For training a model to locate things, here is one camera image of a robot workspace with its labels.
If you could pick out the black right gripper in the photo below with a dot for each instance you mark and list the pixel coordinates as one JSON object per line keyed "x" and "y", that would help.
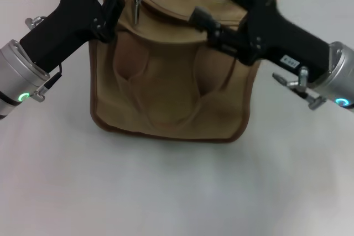
{"x": 282, "y": 39}

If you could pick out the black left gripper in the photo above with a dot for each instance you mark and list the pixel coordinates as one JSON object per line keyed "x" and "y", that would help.
{"x": 72, "y": 17}

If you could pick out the silver metal zipper pull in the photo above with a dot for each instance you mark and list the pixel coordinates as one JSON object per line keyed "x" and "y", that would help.
{"x": 137, "y": 9}

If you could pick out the khaki canvas food bag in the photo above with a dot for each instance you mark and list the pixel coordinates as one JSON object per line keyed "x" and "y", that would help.
{"x": 171, "y": 95}

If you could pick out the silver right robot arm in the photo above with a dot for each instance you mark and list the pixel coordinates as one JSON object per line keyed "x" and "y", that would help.
{"x": 340, "y": 75}

